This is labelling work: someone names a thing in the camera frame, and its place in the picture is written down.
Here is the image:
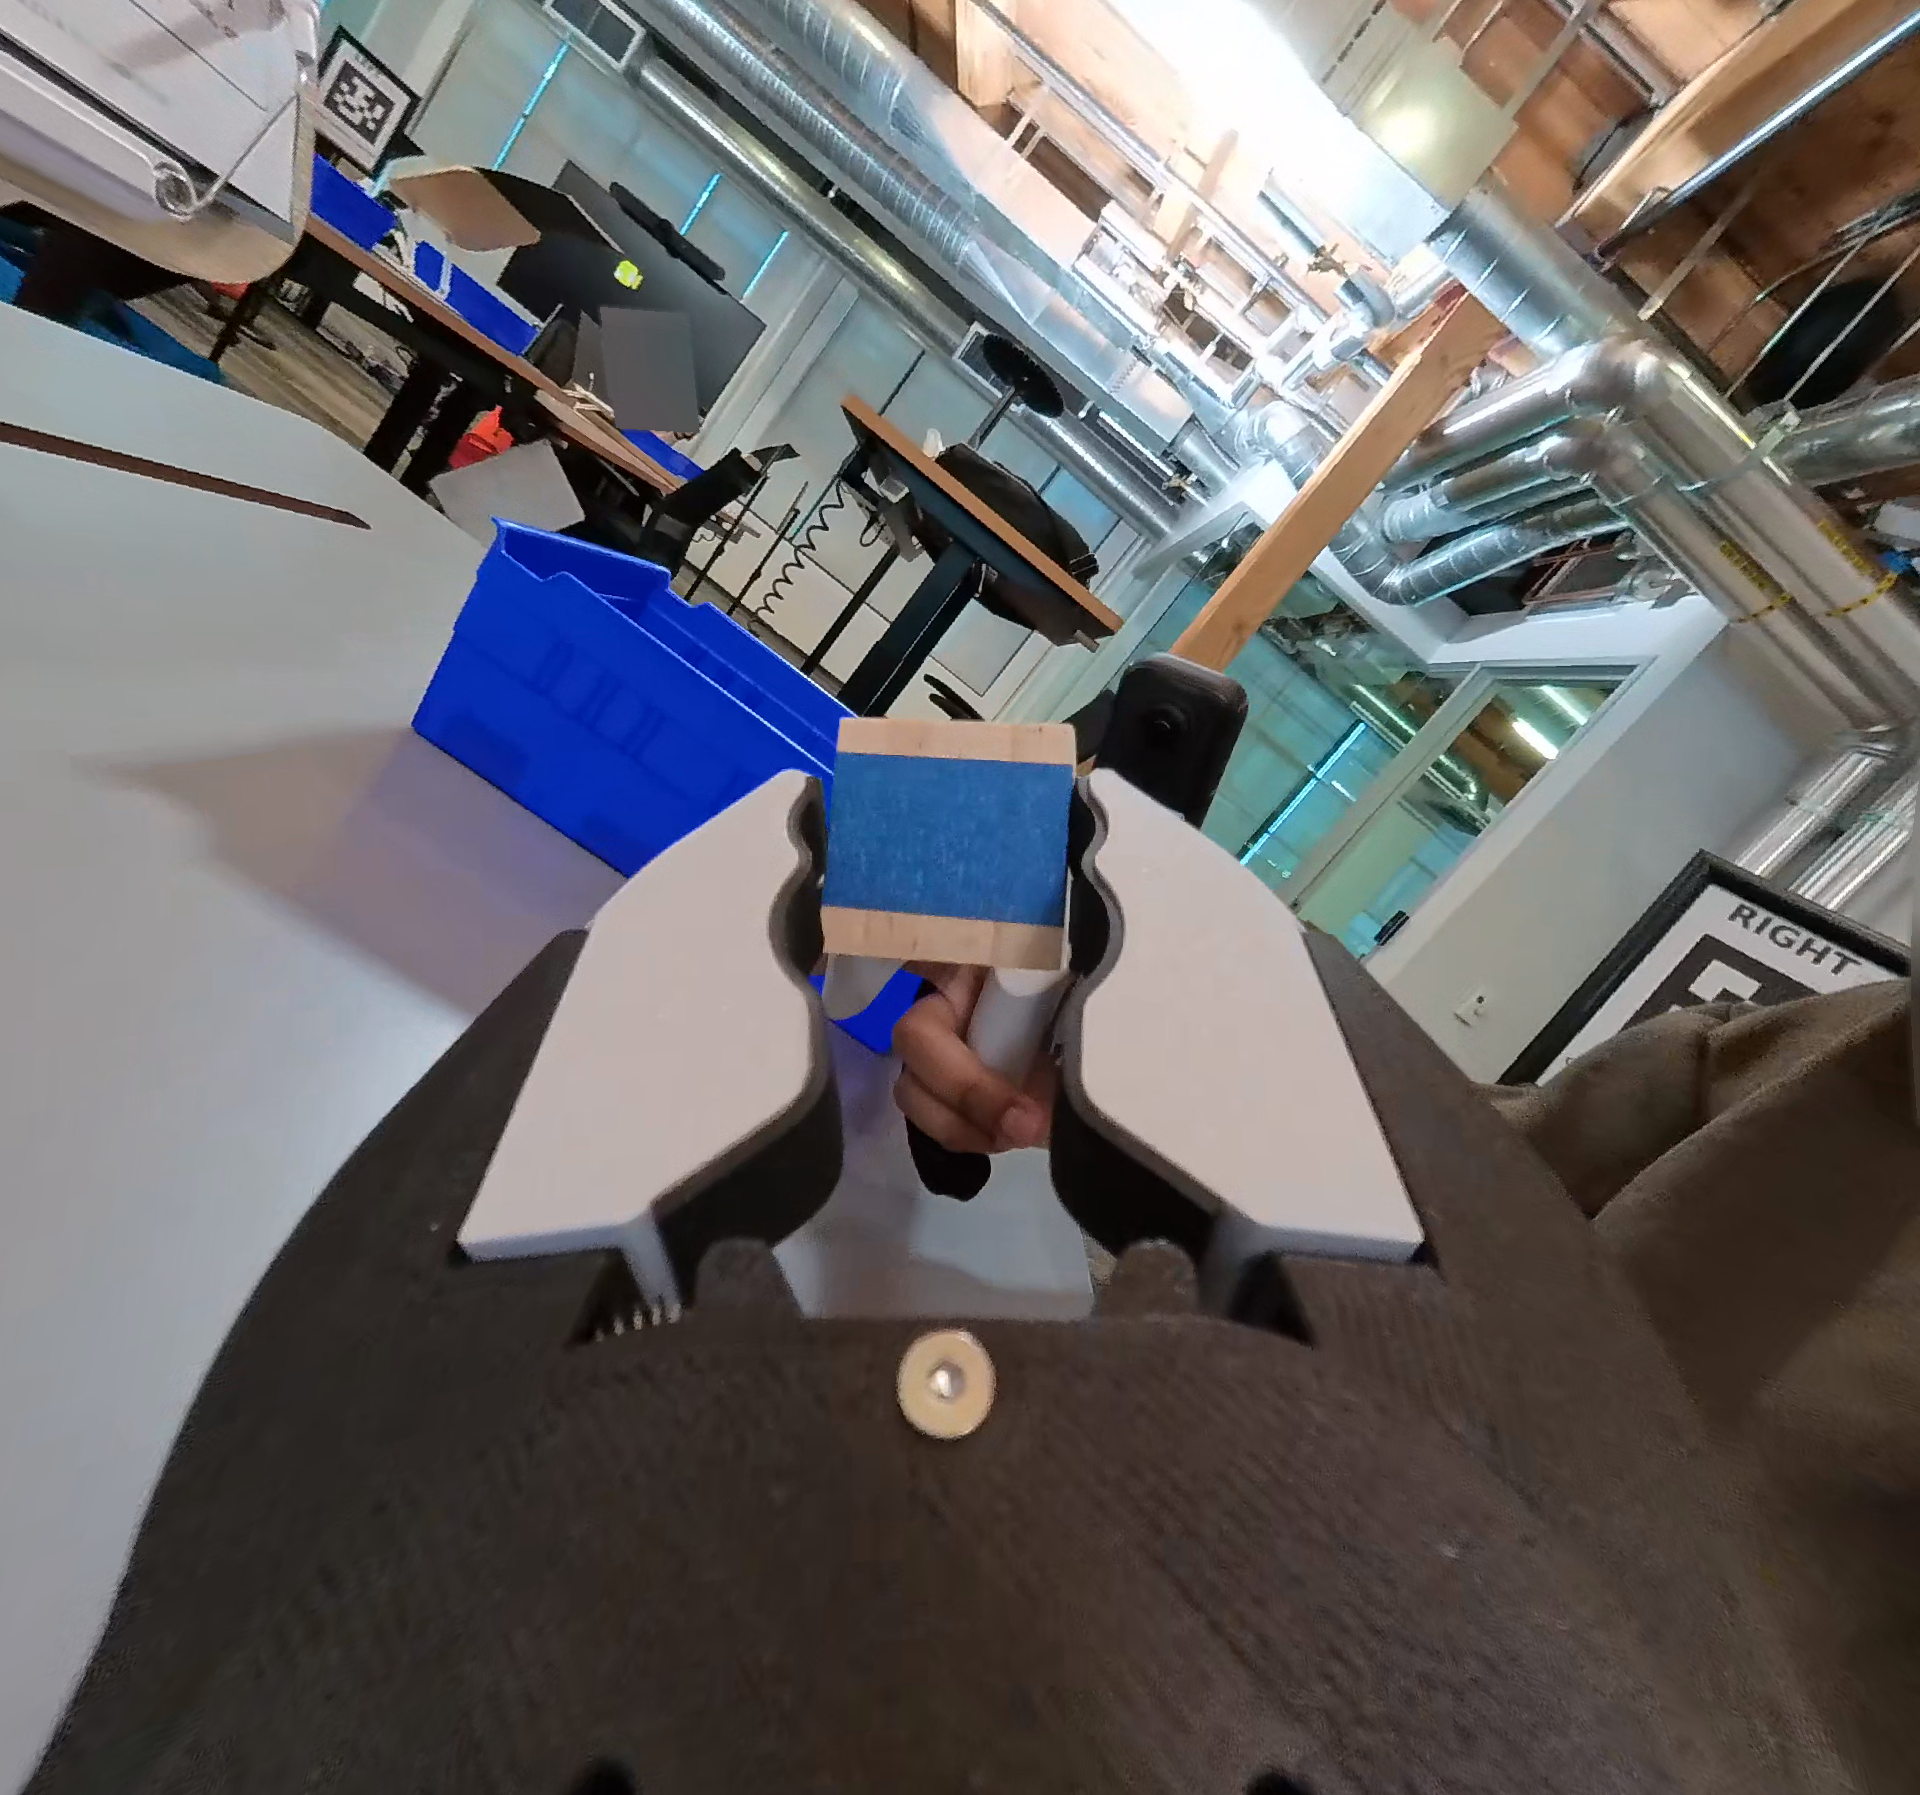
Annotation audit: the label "wooden support post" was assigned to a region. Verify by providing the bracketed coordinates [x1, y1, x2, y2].
[1170, 292, 1509, 680]

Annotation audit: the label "blue plastic bin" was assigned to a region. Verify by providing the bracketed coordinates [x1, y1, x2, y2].
[412, 518, 930, 1058]

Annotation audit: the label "grey desk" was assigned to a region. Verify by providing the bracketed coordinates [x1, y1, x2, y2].
[0, 301, 1106, 1773]

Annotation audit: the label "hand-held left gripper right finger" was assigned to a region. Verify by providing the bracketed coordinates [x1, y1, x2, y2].
[1049, 768, 1427, 1324]

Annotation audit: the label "silver insulated pipes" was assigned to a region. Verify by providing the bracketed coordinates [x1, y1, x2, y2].
[1245, 199, 1920, 910]

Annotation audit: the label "white sign board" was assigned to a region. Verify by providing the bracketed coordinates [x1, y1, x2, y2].
[427, 440, 592, 554]

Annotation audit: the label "black office chair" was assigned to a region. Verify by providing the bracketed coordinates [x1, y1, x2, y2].
[640, 440, 803, 597]

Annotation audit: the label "black pole with round disc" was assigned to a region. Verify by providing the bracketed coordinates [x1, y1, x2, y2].
[958, 329, 1068, 455]

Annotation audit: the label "white metal document stand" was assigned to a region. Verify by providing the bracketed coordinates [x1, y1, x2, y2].
[0, 25, 322, 286]

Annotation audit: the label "wooden-top standing desk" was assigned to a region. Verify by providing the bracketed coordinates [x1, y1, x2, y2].
[800, 391, 1128, 724]

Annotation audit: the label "tan cardboard sheet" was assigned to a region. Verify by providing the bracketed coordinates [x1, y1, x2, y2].
[394, 162, 542, 252]

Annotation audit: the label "black backpack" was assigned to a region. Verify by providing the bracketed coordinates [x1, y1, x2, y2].
[930, 445, 1100, 597]

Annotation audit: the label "framed tag sign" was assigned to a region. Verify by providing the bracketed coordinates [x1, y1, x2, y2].
[1503, 850, 1913, 1091]
[311, 25, 423, 177]

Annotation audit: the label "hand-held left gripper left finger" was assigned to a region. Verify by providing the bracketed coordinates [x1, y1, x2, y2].
[455, 768, 846, 1302]

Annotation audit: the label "person's right hand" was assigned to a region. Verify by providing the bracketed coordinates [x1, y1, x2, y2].
[895, 975, 1059, 1157]

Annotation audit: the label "blue-taped wooden cube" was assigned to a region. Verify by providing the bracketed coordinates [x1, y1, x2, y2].
[820, 719, 1078, 975]

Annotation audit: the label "silver ventilation duct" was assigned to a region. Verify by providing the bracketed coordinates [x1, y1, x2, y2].
[481, 0, 1247, 521]

